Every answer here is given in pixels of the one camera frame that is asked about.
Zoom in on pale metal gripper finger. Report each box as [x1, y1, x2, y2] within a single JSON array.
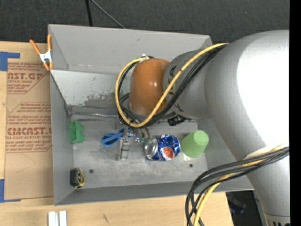
[[122, 136, 131, 160], [117, 140, 124, 161]]

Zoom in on blue plastic scissors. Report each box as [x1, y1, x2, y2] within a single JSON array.
[[101, 127, 126, 147]]

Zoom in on grey metal bin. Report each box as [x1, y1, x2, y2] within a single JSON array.
[[48, 24, 255, 206]]

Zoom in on crushed blue drink can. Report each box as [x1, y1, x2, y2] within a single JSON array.
[[143, 133, 182, 162]]

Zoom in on green toy block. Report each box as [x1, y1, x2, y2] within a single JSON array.
[[68, 121, 86, 144]]

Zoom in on black and yellow tape measure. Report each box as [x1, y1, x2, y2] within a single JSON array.
[[69, 167, 86, 188]]

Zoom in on green plastic cup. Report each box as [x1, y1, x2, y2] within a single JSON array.
[[180, 130, 210, 159]]

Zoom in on brown cardboard board red print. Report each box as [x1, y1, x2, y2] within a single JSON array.
[[0, 40, 55, 203]]

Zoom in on black cylinder on white bracket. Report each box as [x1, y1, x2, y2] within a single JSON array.
[[167, 115, 187, 127]]

